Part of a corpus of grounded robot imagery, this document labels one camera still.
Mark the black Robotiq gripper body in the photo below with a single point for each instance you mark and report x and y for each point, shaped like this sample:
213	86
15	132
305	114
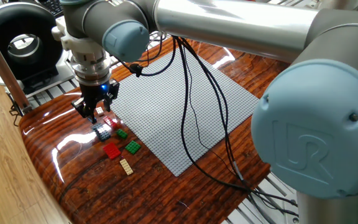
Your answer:
93	93

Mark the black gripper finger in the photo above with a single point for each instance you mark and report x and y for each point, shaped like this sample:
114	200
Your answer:
113	90
84	109

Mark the red long Lego brick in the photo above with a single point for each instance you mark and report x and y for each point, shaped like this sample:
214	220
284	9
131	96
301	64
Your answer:
110	122

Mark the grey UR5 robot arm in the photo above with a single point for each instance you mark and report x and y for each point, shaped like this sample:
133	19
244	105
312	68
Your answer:
228	25

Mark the white Lego brick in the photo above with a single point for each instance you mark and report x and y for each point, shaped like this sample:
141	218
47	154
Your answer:
100	111

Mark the dark grey Lego plate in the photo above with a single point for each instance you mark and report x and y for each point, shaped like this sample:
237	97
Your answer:
102	133

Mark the small green Lego brick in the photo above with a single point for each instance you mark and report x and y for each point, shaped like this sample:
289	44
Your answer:
122	133

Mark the red square Lego plate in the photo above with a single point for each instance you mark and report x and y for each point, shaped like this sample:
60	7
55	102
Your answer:
112	151

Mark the green square Lego plate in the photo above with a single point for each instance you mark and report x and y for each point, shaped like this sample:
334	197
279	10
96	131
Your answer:
132	147

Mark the grey Lego baseplate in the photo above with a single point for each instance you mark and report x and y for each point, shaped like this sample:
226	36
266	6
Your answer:
166	124

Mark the tan Lego plate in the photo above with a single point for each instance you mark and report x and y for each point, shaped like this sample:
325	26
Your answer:
126	166

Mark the brown wooden pole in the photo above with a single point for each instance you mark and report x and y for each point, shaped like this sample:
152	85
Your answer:
2	65

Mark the black keyboard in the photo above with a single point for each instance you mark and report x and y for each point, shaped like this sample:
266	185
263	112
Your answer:
53	7

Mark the glossy wood-grain mat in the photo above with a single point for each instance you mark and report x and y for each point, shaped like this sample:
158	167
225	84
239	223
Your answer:
166	199

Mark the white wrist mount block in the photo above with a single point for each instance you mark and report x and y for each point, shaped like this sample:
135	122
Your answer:
79	46

